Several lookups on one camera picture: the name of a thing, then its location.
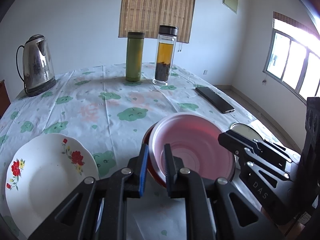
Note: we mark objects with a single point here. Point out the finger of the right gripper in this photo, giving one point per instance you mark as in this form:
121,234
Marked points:
276,169
267,151

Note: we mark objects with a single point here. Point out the stainless steel electric kettle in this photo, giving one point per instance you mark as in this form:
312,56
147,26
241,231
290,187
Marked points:
38,73

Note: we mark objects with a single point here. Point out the red flower white plate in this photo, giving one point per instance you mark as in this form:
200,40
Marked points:
43,172

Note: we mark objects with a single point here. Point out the floral plastic tablecloth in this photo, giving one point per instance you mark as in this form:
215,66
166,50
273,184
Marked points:
108,115

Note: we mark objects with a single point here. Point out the window with frame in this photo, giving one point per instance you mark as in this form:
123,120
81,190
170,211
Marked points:
293,57

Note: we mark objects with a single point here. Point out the bamboo window blind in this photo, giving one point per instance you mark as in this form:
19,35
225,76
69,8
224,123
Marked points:
147,15

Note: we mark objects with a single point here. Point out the red plastic bowl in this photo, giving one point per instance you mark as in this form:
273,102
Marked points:
192,138

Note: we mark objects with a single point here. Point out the stainless steel bowl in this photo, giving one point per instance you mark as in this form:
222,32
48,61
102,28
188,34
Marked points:
256,190

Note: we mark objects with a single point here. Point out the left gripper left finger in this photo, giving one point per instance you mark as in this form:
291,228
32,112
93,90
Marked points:
135,184

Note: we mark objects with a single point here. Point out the brown wooden sideboard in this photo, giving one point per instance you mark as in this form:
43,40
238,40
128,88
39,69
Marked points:
4,98

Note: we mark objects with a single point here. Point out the black smartphone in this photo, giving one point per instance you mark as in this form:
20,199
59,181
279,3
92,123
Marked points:
217,101

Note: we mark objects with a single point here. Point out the glass tea bottle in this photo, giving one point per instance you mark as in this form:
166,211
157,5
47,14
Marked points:
166,42

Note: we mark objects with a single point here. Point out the green thermos bottle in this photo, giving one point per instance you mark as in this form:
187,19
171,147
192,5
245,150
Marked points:
134,53

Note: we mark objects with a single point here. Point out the white enamel bowl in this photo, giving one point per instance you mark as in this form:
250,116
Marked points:
246,131

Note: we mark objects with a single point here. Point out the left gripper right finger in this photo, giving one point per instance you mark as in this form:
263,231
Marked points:
175,181

